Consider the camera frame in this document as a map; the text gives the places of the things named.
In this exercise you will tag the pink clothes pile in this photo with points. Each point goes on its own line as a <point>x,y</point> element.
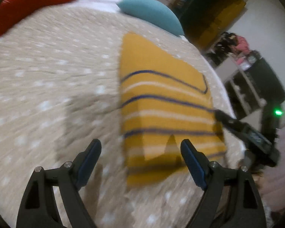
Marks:
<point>241,46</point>

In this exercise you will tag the beige dotted bed blanket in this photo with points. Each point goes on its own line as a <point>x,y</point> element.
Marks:
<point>59,89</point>

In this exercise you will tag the white tv cabinet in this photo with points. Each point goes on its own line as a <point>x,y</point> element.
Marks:
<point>241,91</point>

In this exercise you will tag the teal pillow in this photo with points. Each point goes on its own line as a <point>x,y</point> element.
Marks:
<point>153,12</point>

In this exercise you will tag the white bed sheet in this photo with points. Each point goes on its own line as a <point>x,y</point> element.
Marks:
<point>102,1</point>

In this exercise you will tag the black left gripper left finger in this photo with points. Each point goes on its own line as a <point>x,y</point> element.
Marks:
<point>38,207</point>

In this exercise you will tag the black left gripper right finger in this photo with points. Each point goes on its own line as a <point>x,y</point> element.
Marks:
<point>230,198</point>

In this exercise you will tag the black television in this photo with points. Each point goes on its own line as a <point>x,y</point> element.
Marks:
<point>266,82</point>

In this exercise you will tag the yellow striped knit sweater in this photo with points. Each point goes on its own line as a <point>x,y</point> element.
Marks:
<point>164,100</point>

